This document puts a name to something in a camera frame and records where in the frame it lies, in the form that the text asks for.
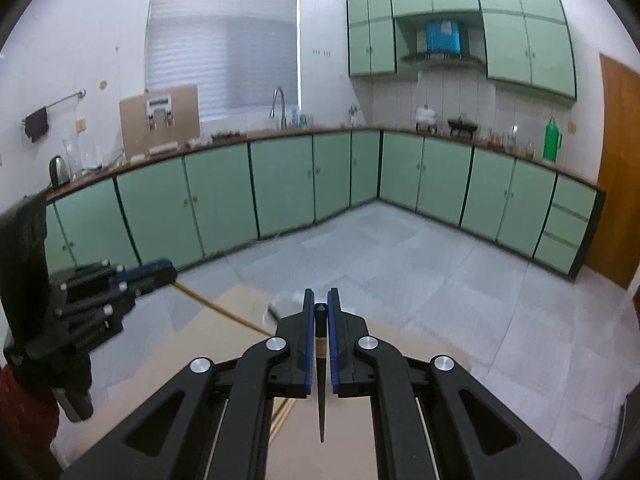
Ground white window blind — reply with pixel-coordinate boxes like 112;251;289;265
145;0;302;123

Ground wooden door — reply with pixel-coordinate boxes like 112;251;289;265
584;52;640;289

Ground black chopstick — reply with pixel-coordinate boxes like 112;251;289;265
314;302;328;443

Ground range hood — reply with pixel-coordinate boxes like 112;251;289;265
400;50;486;69

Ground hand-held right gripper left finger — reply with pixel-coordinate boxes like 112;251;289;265
60;287;317;480

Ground person's left forearm red sleeve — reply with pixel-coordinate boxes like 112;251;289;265
0;364;62;480

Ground blue box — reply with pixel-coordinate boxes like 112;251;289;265
425;20;462;53

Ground dark hanging towel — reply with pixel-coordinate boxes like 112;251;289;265
25;107;50;144

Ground tan wooden chopstick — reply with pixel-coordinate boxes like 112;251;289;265
270;400;297;443
174;283;274;337

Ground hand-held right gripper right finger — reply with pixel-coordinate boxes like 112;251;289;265
326;287;583;480

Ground green base cabinets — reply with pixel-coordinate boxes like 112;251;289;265
44;129;607;282

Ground brown cardboard box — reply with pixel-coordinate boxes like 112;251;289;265
119;85;201;159

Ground row of glass jars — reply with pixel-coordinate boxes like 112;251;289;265
477;127;537;159

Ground metal towel bar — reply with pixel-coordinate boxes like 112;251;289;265
21;89;86;124

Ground green wall cabinets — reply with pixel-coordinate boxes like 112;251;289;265
346;0;578;106

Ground chrome kitchen faucet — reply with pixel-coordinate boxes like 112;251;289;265
270;87;287;131

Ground dark electric kettle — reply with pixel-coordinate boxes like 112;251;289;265
48;155;71;189

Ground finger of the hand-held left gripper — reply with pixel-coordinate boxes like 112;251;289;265
48;258;178;303
30;290;137;361

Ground white cooking pot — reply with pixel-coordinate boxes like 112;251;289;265
415;105;441;134

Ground clear glass pitcher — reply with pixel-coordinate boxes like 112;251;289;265
62;132;104;174

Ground green thermos flask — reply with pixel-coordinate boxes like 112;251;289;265
543;117;564;163

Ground black wok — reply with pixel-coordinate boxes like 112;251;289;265
446;117;479;139

